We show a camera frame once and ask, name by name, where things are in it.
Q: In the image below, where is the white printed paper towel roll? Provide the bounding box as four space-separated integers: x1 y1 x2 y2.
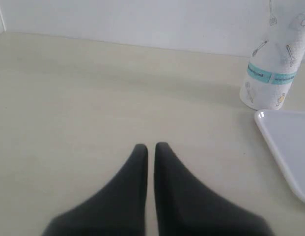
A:
239 0 305 110

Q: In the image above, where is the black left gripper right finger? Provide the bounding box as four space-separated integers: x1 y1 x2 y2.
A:
154 142 274 236

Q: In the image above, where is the white rectangular plastic tray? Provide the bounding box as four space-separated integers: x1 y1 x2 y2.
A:
254 110 305 204

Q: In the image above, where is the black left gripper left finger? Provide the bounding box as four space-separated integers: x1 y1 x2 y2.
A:
43 144 148 236

